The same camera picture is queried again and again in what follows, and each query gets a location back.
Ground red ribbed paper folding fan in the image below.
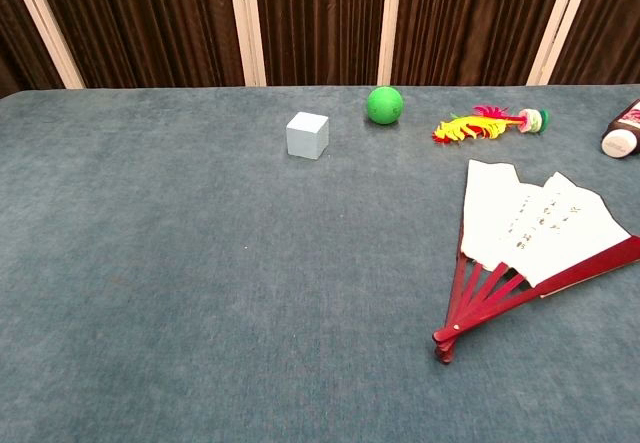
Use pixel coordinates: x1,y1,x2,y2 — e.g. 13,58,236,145
432,158,640,365

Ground light blue cube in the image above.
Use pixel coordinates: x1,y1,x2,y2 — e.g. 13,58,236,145
286,111,331,160

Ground green ball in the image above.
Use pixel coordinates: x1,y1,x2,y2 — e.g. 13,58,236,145
366,85,404,126

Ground blue grey table cloth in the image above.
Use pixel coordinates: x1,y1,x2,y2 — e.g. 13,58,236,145
0,83,640,443

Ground colourful feather shuttlecock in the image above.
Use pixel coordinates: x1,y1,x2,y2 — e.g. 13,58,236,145
431,105,550,145

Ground brown bottle white cap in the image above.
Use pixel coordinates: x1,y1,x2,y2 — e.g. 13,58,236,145
600,98,640,160

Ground white screen frame post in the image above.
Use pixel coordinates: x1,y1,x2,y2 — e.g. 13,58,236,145
4,0,85,90
226,0,267,87
526,0,599,86
376,0,404,87

